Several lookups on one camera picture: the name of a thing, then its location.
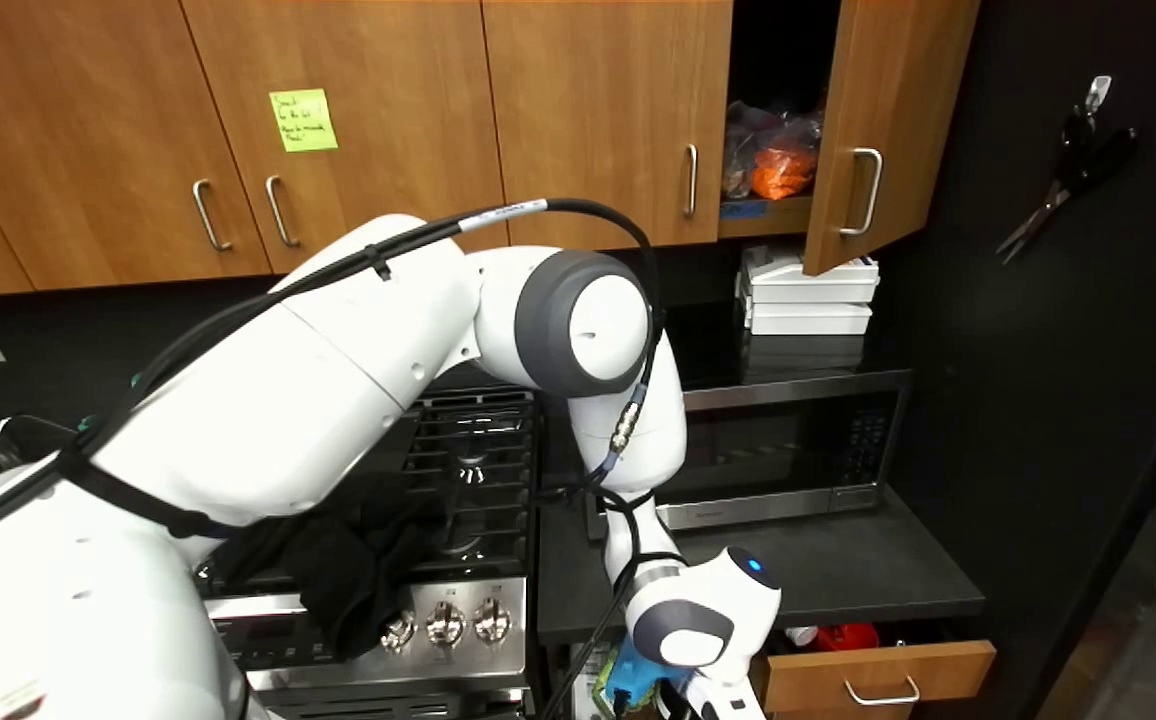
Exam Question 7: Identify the stainless black microwave oven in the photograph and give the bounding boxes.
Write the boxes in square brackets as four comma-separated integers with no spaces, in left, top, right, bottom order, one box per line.
[652,368,917,535]

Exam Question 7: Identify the dark grey flat box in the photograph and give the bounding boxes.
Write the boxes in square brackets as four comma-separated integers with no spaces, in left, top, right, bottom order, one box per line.
[738,331,873,379]

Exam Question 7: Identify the steel cabinet door handle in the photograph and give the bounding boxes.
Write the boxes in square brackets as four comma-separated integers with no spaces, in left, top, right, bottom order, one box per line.
[258,169,308,250]
[674,140,706,225]
[187,171,240,255]
[835,145,888,243]

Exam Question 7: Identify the white paper sheet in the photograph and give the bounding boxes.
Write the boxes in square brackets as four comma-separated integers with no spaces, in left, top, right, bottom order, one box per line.
[569,644,613,720]

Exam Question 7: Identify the stainless gas range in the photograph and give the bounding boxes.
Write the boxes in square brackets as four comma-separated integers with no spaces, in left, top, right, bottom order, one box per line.
[201,385,547,720]

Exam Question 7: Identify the red object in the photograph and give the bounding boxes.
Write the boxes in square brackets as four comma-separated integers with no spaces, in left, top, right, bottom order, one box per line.
[812,618,888,655]

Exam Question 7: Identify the white flat cardboard box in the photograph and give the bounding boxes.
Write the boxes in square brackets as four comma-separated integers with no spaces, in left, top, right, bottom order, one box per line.
[743,301,881,340]

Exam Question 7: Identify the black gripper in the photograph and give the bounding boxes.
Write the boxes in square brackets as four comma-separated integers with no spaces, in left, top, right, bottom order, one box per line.
[652,677,717,720]

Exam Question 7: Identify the silver range knob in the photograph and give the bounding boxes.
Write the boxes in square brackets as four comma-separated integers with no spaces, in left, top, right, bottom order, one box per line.
[376,608,425,655]
[472,595,514,648]
[425,600,472,652]

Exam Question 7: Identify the orange plastic bag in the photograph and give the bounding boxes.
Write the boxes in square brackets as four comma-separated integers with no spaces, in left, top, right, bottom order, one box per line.
[724,100,828,207]

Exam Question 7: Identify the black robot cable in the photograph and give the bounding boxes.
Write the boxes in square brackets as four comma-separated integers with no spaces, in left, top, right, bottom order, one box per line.
[0,195,670,591]

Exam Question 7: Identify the small silver hanging tool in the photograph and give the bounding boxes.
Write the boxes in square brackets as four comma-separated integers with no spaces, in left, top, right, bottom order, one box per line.
[1075,73,1121,133]

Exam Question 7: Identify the black cloth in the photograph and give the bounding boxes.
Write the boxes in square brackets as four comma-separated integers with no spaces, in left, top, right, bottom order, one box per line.
[207,473,452,662]

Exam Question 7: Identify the black handled kitchen shears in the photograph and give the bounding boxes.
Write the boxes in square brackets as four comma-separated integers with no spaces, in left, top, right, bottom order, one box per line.
[992,119,1142,272]

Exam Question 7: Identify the steel drawer handle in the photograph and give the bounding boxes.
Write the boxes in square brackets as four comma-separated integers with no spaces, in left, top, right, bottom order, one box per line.
[840,671,926,711]

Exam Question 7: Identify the black refrigerator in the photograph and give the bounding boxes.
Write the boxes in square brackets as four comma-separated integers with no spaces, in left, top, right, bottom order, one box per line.
[868,0,1156,720]

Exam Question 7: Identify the white stacked boxes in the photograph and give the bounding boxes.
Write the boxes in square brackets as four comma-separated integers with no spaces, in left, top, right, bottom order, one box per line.
[743,247,888,310]

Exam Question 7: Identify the yellow green sticky note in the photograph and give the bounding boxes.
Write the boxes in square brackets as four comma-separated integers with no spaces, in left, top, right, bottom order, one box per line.
[262,83,344,160]

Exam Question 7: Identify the wooden drawer with steel handle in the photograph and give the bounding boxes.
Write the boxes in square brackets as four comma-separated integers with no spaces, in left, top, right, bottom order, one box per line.
[747,618,1003,720]

